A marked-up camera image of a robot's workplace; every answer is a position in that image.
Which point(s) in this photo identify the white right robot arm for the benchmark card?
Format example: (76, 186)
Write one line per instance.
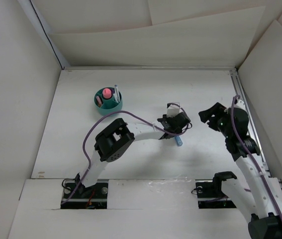
(260, 204)

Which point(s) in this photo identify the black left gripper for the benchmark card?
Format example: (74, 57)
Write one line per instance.
(167, 118)

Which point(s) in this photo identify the teal round divided organizer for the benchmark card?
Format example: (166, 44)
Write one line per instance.
(110, 105)

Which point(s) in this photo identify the blue capped white marker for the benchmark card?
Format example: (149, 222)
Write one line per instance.
(117, 92)

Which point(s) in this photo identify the pink translucent correction tape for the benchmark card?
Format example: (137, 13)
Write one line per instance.
(99, 100)

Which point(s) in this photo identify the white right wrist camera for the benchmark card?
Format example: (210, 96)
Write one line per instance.
(240, 104)

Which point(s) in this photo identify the blue translucent correction tape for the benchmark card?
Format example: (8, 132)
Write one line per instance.
(179, 141)

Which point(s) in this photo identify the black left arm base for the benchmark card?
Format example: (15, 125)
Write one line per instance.
(90, 198)

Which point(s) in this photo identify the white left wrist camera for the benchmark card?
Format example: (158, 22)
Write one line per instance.
(173, 109)

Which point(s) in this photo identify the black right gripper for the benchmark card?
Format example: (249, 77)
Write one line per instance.
(218, 109)

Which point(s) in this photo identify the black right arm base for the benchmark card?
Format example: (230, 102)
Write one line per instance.
(209, 194)

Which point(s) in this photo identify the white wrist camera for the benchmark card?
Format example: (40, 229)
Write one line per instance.
(173, 109)
(240, 104)

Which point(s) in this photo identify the aluminium rail right side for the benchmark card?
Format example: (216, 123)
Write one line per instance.
(251, 127)

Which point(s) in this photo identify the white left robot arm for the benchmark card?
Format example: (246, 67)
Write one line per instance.
(113, 141)

